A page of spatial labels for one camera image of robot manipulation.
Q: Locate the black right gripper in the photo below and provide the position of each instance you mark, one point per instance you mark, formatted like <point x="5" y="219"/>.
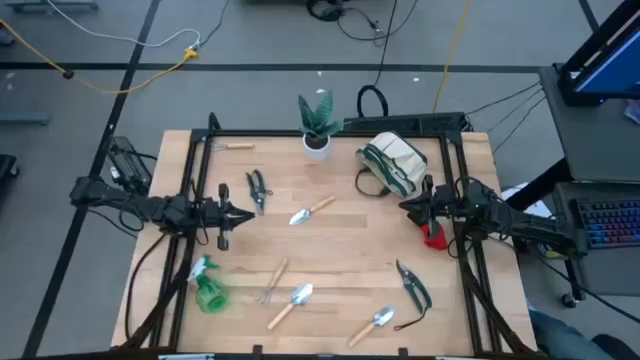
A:
<point x="442" y="202"/>

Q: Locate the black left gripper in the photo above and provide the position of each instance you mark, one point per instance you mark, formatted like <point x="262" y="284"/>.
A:
<point x="220" y="215"/>

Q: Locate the black pruning shears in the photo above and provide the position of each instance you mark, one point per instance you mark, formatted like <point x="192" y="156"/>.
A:
<point x="258" y="192"/>

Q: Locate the red black gardening glove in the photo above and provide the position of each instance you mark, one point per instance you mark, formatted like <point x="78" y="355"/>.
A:
<point x="435" y="241"/>

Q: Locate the beige green canvas gardening bag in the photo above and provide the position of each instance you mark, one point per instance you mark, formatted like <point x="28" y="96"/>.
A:
<point x="395" y="160"/>

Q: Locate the green plastic spray bottle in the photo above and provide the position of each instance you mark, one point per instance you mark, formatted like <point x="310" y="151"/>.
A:
<point x="211" y="297"/>

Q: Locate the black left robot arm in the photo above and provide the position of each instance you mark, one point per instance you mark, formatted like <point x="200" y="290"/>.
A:
<point x="165" y="210"/>

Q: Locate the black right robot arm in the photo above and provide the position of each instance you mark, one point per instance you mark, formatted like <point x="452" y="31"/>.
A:
<point x="525" y="225"/>

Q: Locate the white paper sheet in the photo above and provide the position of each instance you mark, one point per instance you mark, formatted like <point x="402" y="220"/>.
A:
<point x="515" y="193"/>

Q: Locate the snake plant in white pot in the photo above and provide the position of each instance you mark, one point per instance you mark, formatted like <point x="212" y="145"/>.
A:
<point x="316" y="150"/>

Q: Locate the black power supply box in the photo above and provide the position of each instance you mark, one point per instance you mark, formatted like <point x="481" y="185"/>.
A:
<point x="127" y="162"/>

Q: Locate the black table edge clip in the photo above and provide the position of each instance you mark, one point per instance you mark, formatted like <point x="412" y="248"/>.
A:
<point x="402" y="352"/>
<point x="257" y="350"/>

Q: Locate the white yellow canister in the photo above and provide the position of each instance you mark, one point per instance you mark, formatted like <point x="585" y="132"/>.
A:
<point x="554" y="254"/>

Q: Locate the black caster wheel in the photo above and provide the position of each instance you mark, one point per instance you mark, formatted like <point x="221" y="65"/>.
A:
<point x="569" y="300"/>

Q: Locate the grey monitor desk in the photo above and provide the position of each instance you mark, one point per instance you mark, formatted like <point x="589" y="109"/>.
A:
<point x="590" y="140"/>

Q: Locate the person's leg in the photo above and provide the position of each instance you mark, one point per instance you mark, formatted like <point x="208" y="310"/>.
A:
<point x="560" y="337"/>

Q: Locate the backlit rainbow keyboard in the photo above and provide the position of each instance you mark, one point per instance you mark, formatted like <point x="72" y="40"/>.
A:
<point x="610" y="222"/>

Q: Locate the dark grey keyboard table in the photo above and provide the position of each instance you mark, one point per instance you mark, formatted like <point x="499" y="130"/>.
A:
<point x="610" y="270"/>

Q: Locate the grey floor stand foot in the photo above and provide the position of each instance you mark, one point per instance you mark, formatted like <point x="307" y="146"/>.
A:
<point x="50" y="6"/>
<point x="25" y="119"/>

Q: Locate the black floor equipment base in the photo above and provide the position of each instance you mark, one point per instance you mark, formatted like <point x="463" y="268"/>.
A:
<point x="7" y="167"/>

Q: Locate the colourful booklet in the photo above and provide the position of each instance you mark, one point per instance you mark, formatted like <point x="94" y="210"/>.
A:
<point x="633" y="111"/>

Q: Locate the black computer monitor with stand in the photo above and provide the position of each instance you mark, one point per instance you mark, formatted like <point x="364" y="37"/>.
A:
<point x="615" y="70"/>

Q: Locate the white metal bracket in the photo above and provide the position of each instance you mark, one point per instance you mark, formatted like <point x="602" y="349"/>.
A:
<point x="185" y="357"/>

